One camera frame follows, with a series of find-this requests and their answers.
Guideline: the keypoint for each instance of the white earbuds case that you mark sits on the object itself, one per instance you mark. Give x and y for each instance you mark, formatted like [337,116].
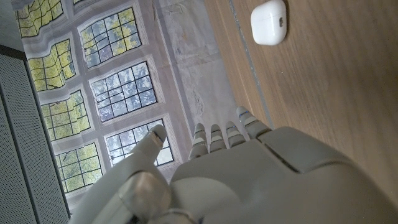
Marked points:
[268,23]

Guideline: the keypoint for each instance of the perforated partition panel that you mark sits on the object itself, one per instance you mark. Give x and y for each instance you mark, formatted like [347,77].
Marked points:
[25,140]

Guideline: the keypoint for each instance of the printed window backdrop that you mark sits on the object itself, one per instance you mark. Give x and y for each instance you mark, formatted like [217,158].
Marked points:
[124,84]

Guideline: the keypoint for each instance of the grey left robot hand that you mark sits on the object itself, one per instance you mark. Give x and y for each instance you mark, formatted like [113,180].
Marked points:
[248,186]

